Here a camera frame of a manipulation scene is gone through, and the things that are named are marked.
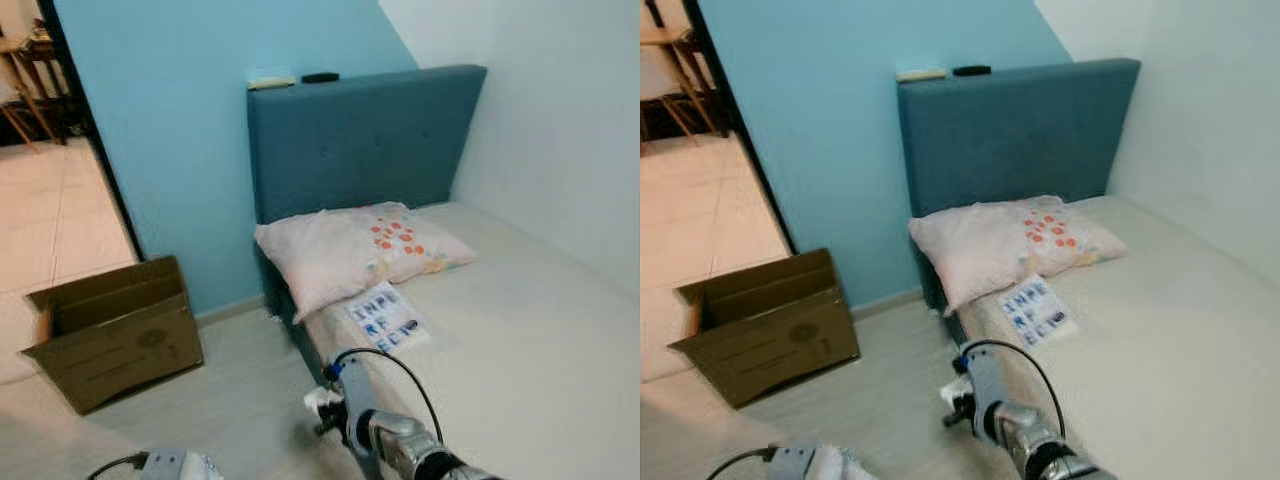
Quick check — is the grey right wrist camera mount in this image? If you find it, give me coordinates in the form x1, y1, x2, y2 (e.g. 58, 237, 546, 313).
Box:
960, 342, 1011, 441
325, 350, 386, 451

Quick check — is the pink dotted pillow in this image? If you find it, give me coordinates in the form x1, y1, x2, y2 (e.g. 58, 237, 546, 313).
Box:
908, 195, 1129, 316
254, 202, 477, 323

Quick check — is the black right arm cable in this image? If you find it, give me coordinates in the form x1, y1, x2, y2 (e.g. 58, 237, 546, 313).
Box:
965, 340, 1069, 441
330, 347, 446, 446

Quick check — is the white blue lettered book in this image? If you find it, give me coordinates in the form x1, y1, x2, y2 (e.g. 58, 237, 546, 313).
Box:
997, 275, 1081, 349
347, 288, 431, 353

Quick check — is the open brown cardboard box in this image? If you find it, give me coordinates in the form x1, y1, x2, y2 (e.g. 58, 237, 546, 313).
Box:
670, 248, 861, 409
22, 255, 205, 416

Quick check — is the black door frame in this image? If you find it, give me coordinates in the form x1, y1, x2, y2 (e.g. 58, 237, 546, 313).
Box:
680, 0, 801, 256
35, 0, 146, 263

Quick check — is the wooden table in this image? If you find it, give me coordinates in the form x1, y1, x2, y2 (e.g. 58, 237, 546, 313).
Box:
640, 0, 736, 141
0, 15, 86, 151

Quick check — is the cream sheeted bed mattress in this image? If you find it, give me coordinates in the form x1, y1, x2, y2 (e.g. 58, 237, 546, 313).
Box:
300, 203, 641, 480
955, 195, 1280, 480

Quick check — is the teal upholstered headboard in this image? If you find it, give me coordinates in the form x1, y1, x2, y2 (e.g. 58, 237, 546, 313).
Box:
897, 58, 1141, 321
247, 65, 488, 331

